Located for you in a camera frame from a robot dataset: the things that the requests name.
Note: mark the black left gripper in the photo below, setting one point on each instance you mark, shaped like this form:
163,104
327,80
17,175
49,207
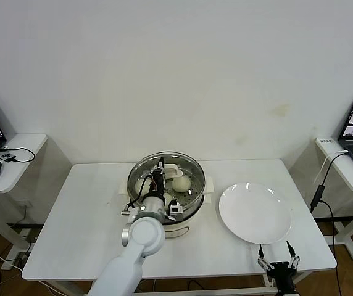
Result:
158,185

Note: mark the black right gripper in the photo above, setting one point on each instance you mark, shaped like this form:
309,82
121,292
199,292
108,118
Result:
283,269

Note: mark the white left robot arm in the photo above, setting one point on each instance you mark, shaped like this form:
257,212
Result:
142,234

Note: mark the stainless steel steamer basket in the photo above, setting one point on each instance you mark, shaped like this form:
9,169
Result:
208,185

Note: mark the white round plate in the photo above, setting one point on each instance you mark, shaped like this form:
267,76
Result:
253,212

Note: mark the cream electric cooker pot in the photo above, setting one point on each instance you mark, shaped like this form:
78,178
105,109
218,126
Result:
189,222

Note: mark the white label sticker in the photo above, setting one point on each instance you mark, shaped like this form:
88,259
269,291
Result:
326,142

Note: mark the small usb adapter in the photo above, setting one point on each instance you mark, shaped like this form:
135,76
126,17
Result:
6,156

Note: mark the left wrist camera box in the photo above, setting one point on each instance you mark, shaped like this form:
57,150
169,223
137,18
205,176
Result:
176,211

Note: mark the white metal table frame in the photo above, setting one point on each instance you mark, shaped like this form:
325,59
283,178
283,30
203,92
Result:
226,290

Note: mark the white wall socket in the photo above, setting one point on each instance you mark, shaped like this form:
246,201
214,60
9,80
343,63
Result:
24,204

